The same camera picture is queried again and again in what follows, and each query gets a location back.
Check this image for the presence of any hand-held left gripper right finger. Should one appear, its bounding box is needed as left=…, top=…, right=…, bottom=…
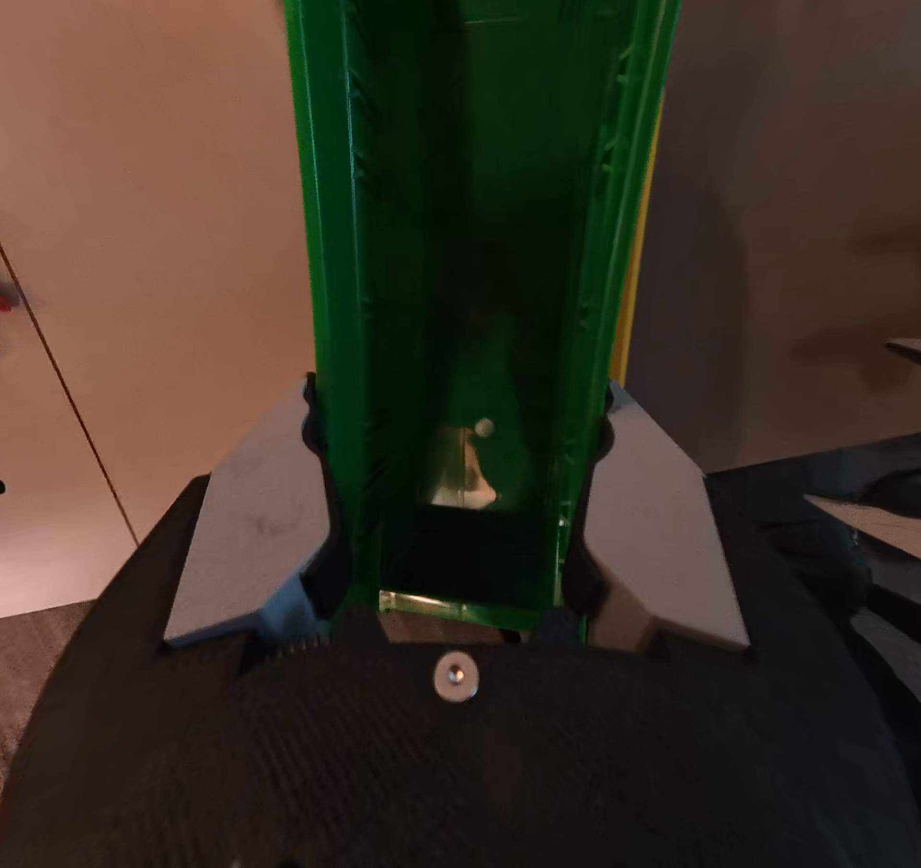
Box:
left=567, top=380, right=753, bottom=653

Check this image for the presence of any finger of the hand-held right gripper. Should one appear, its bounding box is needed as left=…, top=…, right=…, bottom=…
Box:
left=848, top=605, right=921, bottom=675
left=802, top=492, right=921, bottom=564

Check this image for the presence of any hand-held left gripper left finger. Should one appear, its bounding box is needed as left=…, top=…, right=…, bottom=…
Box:
left=163, top=373, right=355, bottom=649

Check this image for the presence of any yellow plastic bin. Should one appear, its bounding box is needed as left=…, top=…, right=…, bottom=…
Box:
left=610, top=108, right=664, bottom=388

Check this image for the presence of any green plastic bin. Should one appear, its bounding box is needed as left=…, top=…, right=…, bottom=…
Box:
left=277, top=0, right=695, bottom=633

